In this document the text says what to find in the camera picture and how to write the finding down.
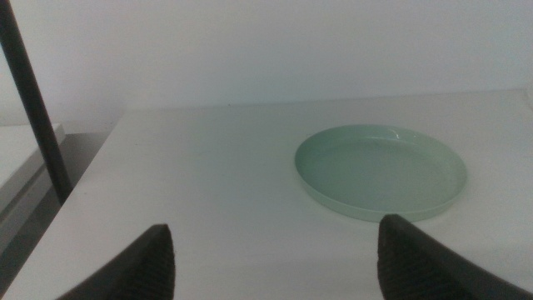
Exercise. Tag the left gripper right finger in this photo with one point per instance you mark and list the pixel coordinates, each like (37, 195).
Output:
(412, 266)

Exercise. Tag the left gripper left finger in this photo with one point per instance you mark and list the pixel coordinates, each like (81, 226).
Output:
(145, 271)

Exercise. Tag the pale green shallow bowl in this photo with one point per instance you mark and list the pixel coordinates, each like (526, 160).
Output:
(375, 175)

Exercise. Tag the black slanted pole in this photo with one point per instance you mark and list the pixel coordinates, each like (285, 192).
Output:
(33, 96)

